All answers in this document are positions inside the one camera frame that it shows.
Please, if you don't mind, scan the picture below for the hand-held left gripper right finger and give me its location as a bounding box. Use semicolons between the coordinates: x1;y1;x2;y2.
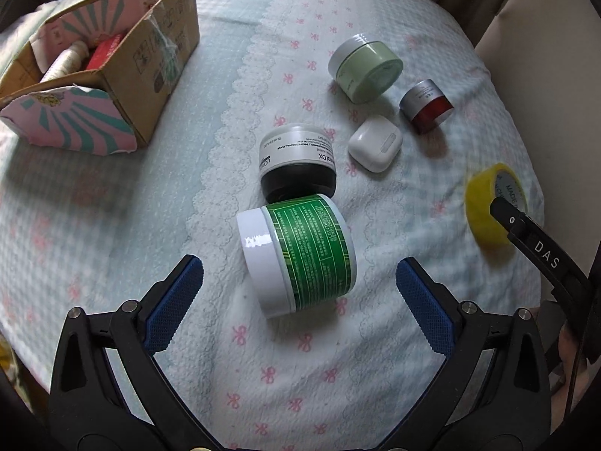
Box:
380;256;552;451

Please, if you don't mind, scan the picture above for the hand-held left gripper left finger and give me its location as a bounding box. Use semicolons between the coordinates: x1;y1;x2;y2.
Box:
49;254;221;451

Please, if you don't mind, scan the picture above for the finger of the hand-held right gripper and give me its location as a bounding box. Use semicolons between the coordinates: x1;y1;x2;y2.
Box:
489;196;535;246

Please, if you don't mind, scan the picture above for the yellow tape roll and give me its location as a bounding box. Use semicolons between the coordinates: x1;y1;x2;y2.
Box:
465;163;529;248

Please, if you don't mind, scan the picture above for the green jar with white lid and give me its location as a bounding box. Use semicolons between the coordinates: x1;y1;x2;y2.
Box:
236;194;358;318

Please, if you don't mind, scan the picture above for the cardboard box with patterned flaps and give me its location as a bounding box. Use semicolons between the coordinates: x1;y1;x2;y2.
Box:
0;0;200;156

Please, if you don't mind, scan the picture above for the red jar with silver lid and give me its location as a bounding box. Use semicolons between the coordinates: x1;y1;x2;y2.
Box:
399;80;455;135

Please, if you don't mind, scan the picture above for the white earbuds case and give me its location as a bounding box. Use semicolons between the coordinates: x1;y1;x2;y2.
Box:
347;117;402;173

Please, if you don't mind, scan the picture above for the black jar with white label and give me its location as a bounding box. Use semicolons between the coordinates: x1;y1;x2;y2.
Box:
259;123;339;200

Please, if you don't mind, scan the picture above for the light green jar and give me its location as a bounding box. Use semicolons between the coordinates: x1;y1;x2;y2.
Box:
328;33;405;104

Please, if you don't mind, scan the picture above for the red small box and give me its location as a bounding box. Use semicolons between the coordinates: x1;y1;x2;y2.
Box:
85;33;127;70

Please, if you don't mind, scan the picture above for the white thread spool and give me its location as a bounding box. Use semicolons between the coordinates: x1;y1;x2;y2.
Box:
40;40;90;83

